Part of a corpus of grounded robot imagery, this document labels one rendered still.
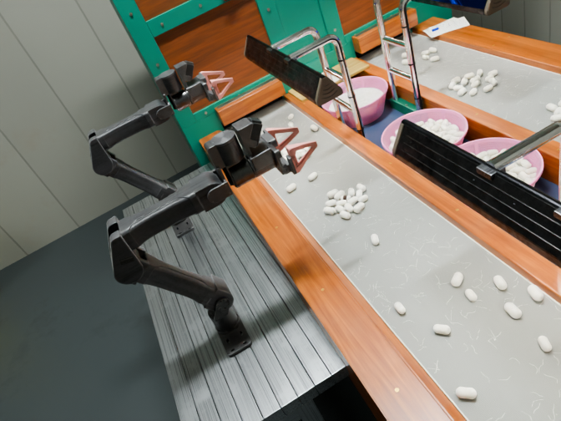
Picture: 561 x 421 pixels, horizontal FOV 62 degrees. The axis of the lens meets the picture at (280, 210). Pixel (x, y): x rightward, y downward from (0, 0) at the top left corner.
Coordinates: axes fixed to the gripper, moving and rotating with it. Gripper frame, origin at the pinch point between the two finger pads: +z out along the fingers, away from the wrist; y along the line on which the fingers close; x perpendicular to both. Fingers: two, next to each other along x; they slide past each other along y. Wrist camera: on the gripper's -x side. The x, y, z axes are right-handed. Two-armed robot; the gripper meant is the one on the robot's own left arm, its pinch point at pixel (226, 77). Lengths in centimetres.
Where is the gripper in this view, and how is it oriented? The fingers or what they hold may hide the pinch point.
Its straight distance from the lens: 164.5
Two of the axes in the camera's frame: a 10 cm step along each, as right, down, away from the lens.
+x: 3.2, 7.4, 5.9
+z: 8.6, -4.9, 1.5
